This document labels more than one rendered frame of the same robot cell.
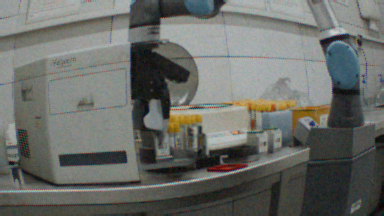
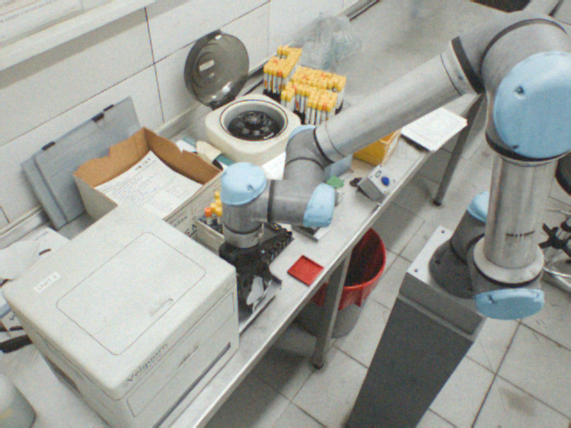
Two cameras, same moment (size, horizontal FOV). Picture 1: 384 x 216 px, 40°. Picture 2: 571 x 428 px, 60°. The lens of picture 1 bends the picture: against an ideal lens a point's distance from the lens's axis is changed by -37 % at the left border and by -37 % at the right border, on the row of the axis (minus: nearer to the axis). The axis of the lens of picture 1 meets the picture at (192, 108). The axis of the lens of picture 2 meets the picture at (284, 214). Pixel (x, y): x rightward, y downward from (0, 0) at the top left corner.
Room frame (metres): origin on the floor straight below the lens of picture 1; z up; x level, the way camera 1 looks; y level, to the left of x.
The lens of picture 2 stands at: (1.04, 0.17, 1.87)
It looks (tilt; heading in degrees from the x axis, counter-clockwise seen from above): 47 degrees down; 346
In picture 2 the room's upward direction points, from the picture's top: 4 degrees clockwise
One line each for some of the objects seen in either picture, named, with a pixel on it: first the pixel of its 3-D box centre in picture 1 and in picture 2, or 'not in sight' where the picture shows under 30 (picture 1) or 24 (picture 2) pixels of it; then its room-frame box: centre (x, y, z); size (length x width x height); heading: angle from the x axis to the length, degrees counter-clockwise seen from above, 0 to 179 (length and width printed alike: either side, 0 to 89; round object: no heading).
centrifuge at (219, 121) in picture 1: (201, 129); (257, 137); (2.18, -0.02, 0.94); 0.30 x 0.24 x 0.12; 34
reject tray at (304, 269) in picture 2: (227, 167); (305, 269); (1.73, -0.07, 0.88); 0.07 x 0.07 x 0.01; 43
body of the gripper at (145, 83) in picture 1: (140, 71); (241, 256); (1.62, 0.10, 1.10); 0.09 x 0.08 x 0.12; 133
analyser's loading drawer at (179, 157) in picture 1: (148, 159); (244, 304); (1.63, 0.10, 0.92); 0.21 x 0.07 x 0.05; 133
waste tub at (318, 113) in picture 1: (311, 122); (373, 137); (2.15, -0.38, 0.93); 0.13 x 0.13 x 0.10; 47
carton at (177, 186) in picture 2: not in sight; (152, 192); (1.98, 0.29, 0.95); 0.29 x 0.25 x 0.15; 43
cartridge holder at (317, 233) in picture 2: (242, 154); (310, 224); (1.86, -0.11, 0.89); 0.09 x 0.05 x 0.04; 43
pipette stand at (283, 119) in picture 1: (277, 130); (335, 162); (2.06, -0.23, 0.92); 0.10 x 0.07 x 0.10; 125
